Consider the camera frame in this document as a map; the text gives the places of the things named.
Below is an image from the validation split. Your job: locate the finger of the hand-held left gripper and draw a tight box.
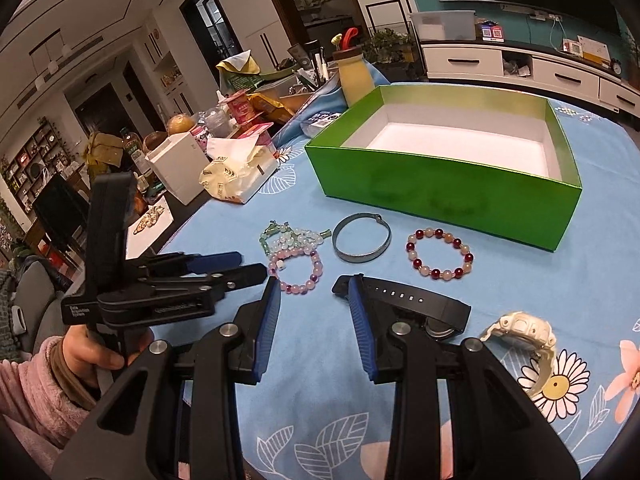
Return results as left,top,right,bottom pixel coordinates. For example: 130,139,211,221
97,263,268,329
127,252,244,279

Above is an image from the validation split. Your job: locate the white paper sheet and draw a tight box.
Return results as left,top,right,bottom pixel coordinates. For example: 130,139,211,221
125,205,173,261

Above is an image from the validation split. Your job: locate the person's left hand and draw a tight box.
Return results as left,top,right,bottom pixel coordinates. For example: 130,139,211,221
62,325,153,390

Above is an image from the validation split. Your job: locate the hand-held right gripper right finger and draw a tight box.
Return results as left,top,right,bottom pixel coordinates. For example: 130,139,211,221
345,274,581,480

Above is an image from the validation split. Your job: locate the wooden display shelf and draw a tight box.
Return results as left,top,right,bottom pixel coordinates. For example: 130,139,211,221
0,120,66,211

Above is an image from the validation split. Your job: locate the potted green plant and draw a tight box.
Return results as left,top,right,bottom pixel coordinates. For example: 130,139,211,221
362,28,418,66

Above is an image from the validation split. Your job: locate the white television cabinet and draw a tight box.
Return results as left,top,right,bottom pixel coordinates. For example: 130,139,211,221
420,40,640,121

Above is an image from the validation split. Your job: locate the tissue pack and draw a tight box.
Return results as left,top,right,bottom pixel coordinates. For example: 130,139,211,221
199,135,281,205

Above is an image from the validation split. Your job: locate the red bead bracelet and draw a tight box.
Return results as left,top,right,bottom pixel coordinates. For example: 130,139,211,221
406,228,475,281

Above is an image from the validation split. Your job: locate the pink bead bracelet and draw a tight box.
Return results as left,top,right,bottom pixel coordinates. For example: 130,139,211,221
268,247,323,295

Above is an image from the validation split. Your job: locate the person's left forearm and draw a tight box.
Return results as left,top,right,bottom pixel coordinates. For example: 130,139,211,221
0,334,101,466

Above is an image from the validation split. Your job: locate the pink yogurt cup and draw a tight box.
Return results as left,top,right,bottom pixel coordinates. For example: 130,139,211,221
227,89,256,126

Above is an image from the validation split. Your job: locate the pink lidded cup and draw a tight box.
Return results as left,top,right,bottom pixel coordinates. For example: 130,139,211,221
240,122,276,147

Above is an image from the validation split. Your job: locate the yellow cloth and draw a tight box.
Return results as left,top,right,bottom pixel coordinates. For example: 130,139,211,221
216,50,261,76

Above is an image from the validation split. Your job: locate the clear storage bin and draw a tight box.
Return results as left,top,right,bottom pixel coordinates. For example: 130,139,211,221
409,10,476,42

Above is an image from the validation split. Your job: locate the white device box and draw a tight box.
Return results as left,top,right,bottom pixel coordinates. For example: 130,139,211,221
577,35,611,63

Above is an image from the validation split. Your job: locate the crystal bracelet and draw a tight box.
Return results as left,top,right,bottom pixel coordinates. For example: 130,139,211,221
258,220,332,261

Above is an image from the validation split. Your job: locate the grey chair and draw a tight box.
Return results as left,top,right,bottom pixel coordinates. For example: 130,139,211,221
10,255,71,361

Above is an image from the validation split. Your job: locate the black wristwatch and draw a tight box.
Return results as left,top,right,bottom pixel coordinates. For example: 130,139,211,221
331,274,472,345

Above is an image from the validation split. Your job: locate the white carton box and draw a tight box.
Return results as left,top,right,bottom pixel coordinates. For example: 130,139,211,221
145,134,211,206

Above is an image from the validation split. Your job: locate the yellow bottle with brown lid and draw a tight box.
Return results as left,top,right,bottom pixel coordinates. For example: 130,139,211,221
331,27,373,107

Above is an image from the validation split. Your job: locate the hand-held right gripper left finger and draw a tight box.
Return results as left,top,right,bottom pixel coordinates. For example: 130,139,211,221
52,276,282,480

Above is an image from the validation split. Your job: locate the yellow snack bag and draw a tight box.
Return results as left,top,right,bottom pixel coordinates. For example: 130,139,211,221
250,92,296,123

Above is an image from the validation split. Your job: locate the black framed glass door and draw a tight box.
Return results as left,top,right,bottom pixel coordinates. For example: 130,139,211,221
180,0,236,61

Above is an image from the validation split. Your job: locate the grey metal bangle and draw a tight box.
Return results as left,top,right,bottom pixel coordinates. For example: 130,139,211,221
332,213,392,264

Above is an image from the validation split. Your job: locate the green capped oil bottle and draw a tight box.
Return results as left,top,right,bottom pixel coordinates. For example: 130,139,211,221
120,129,151,181

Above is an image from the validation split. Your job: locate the blue floral tablecloth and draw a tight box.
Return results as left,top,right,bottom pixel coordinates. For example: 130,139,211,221
157,67,640,480

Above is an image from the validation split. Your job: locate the green cardboard box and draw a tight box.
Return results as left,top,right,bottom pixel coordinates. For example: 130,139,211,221
305,85,583,253

